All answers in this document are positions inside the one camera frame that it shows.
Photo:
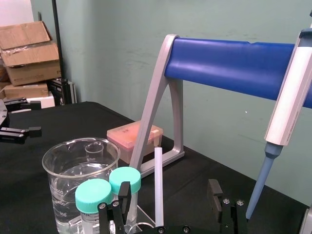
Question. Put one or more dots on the clear tube with teal cap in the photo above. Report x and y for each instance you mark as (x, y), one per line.
(125, 175)
(93, 192)

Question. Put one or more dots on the large clear glass beaker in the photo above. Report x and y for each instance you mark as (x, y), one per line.
(63, 170)

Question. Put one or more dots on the black and silver cases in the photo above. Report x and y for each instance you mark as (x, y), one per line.
(63, 91)

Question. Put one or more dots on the small cardboard box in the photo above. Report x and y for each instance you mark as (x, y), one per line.
(25, 90)

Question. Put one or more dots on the grey stand with blue bar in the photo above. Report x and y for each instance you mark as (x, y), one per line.
(219, 65)

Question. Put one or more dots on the white stirring rod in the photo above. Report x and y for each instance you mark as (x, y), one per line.
(159, 185)

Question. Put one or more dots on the large open cardboard box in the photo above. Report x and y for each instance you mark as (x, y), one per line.
(29, 56)

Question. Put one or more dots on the pink pipette tip box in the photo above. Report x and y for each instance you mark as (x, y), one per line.
(124, 140)

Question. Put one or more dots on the black upright pole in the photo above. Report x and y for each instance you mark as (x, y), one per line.
(58, 39)

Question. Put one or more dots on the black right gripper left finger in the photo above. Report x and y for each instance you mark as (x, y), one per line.
(124, 197)

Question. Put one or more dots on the white and blue pipette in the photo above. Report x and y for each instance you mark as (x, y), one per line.
(286, 104)

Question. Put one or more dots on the clear acrylic tube rack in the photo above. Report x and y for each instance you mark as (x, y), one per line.
(143, 218)

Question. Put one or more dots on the white box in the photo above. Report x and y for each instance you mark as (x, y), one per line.
(45, 100)

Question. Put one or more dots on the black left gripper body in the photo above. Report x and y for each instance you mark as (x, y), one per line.
(3, 114)

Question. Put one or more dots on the small clear glass beaker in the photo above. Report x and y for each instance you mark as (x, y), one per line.
(93, 152)

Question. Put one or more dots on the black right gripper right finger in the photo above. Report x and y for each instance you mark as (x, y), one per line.
(214, 197)

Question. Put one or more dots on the black table cloth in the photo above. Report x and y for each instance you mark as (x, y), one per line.
(73, 122)

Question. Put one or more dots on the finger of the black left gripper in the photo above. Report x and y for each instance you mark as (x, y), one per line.
(19, 103)
(14, 135)

